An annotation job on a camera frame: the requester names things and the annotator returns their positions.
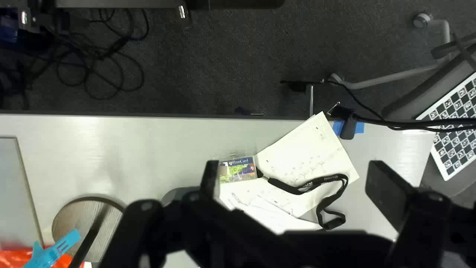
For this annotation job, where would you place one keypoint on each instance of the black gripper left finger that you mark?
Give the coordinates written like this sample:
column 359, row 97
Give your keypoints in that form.
column 142, row 232

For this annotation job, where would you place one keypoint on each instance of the small green yellow box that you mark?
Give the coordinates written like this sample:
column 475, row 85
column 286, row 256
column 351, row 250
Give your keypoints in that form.
column 237, row 168

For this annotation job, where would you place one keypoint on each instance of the AprilTag calibration sheet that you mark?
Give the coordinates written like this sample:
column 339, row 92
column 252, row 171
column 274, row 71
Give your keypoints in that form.
column 454, row 134

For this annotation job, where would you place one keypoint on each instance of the blue tape piece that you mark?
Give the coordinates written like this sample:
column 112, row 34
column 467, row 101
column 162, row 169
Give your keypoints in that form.
column 359, row 128

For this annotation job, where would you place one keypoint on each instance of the black hanger stand brown base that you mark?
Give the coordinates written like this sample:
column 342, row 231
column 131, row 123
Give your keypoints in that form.
column 75, row 213

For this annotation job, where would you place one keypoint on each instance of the white printed paper sheet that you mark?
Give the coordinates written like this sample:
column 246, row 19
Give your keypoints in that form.
column 307, row 153
column 258, row 201

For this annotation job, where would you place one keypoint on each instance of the orange plastic bag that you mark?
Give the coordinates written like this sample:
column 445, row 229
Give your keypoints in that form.
column 12, row 259

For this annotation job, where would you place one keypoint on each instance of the black camera stand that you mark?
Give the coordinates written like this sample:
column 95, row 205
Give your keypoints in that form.
column 350, row 126

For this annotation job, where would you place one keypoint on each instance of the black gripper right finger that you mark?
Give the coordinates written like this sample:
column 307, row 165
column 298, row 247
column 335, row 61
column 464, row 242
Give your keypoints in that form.
column 421, row 223

